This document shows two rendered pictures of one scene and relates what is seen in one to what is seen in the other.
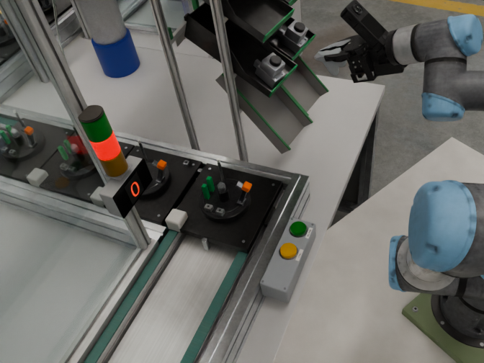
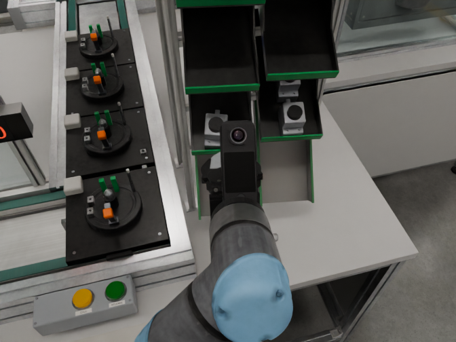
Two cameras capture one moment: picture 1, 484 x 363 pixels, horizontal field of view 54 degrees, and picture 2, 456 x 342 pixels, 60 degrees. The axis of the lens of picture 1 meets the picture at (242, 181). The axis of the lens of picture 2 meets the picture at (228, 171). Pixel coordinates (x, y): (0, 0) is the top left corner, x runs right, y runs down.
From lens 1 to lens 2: 84 cm
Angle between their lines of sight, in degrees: 28
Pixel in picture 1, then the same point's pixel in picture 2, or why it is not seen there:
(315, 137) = (282, 233)
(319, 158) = not seen: hidden behind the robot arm
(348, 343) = not seen: outside the picture
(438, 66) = (181, 300)
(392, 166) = (435, 326)
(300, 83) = (296, 171)
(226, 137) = not seen: hidden behind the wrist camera
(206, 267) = (49, 242)
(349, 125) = (325, 253)
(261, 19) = (216, 68)
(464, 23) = (234, 286)
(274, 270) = (53, 300)
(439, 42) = (210, 273)
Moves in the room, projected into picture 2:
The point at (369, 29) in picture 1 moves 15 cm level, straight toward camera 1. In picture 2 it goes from (227, 172) to (114, 216)
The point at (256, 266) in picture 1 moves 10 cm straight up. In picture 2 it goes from (54, 281) to (38, 260)
